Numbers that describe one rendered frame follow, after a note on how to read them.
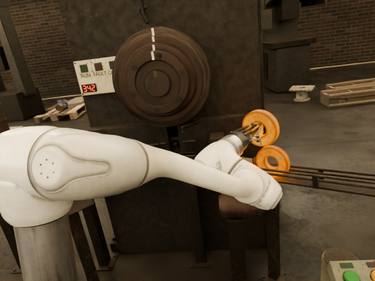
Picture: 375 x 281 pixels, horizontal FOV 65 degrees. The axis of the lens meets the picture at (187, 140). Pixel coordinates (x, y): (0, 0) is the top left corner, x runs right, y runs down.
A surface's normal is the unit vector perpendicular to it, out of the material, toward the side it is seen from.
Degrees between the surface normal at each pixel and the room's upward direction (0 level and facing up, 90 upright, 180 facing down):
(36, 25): 90
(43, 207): 103
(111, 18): 90
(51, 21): 90
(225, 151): 31
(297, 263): 0
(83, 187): 111
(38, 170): 66
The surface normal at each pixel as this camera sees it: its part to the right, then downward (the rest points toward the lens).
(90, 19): -0.09, 0.37
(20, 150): -0.26, -0.37
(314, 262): -0.13, -0.92
